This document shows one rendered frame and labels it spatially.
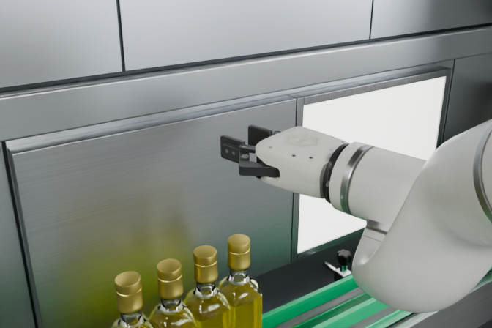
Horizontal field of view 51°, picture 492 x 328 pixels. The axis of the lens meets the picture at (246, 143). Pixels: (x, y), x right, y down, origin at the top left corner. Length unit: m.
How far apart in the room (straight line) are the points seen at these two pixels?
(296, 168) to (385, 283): 0.18
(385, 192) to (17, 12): 0.49
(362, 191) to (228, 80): 0.35
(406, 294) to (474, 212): 0.16
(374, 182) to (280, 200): 0.43
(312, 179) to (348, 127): 0.45
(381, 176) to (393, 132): 0.58
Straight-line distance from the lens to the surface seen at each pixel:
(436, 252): 0.44
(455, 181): 0.36
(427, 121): 1.21
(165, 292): 0.74
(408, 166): 0.56
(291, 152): 0.61
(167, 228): 0.86
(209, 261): 0.75
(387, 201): 0.55
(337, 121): 1.00
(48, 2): 0.73
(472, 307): 1.29
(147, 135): 0.78
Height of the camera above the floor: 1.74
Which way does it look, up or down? 21 degrees down
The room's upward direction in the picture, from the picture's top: straight up
